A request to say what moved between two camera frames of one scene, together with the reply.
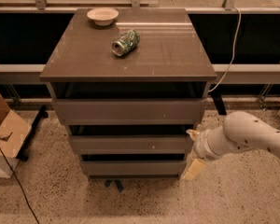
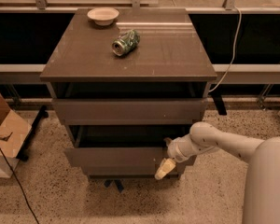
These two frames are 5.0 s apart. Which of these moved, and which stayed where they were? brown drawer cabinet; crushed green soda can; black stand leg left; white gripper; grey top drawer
Moved: white gripper
Stayed: brown drawer cabinet; black stand leg left; crushed green soda can; grey top drawer
